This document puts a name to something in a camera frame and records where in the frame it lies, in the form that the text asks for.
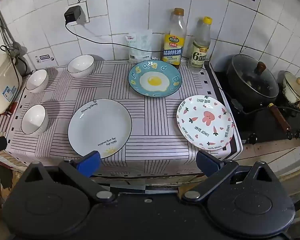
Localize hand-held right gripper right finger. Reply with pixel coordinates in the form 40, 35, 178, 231
181, 151, 278, 203

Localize black adapter cable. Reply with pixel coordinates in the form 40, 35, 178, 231
64, 22, 165, 53

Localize clear bottle with yellow cap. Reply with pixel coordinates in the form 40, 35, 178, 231
187, 16, 213, 73

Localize white ribbed bowl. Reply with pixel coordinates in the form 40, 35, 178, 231
21, 104, 49, 135
67, 54, 95, 78
25, 69, 49, 93

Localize small wall sticker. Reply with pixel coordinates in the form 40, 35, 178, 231
35, 54, 55, 63

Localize grey metal wall fitting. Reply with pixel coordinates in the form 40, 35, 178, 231
0, 4, 25, 55

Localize blue plate with egg print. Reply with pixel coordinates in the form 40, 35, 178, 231
128, 60, 182, 98

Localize white plate with pink rabbit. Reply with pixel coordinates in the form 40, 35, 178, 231
176, 95, 234, 151

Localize white plate with sun print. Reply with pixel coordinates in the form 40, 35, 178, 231
68, 99, 132, 159

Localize black wok with glass lid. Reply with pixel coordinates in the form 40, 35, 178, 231
226, 54, 292, 133

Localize black power adapter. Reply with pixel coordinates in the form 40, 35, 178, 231
64, 6, 82, 25

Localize yellow label cooking wine bottle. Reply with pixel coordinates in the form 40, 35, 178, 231
162, 8, 186, 69

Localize white wall socket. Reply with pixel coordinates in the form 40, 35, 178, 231
65, 1, 90, 25

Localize white rice cooker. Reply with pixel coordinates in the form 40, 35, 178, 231
0, 52, 23, 115

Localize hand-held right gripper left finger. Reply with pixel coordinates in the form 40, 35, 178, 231
22, 151, 117, 204

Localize small cream pot with lid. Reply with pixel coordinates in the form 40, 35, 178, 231
282, 71, 300, 120

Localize white salt bag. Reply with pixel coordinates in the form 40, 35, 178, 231
126, 29, 153, 64

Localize black gas stove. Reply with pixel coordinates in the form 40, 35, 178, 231
210, 62, 300, 144

